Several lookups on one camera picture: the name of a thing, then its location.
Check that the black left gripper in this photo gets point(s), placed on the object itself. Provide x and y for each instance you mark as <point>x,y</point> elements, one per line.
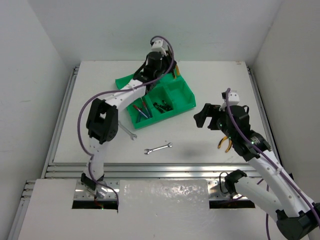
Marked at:
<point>170,66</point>

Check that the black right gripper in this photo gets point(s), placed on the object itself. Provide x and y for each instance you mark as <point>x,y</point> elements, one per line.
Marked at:
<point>201,117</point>

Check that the green-black screwdriver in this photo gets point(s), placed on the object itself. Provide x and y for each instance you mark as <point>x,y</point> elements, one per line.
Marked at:
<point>167,106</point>
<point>162,108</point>
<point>158,107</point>

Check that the blue screwdriver red collar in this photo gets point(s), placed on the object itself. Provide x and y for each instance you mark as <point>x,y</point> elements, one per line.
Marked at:
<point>140,111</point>

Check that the silver wrench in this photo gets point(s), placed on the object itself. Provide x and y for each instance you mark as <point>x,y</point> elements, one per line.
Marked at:
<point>147,151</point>
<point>131,135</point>

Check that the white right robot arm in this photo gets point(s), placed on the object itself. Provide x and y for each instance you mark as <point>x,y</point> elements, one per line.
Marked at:
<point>295,213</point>

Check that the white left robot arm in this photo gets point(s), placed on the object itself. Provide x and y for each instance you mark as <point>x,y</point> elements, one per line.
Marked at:
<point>103,116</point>

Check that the green six-compartment tray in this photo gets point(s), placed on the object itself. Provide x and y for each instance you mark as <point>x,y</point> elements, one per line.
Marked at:
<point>170,97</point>

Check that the white foreground cover panel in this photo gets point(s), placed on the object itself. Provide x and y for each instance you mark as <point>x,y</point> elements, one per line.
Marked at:
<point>148,210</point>

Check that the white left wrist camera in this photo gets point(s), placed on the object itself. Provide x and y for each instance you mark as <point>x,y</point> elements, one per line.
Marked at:
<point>159,46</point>

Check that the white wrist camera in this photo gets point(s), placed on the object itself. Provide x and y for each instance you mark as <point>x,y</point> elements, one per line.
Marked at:
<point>159,46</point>
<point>233,99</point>

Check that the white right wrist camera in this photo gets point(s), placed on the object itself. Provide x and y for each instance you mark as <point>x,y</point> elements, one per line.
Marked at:
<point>233,99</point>

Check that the aluminium front rail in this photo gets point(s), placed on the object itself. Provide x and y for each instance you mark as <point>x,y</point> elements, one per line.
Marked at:
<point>151,170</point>

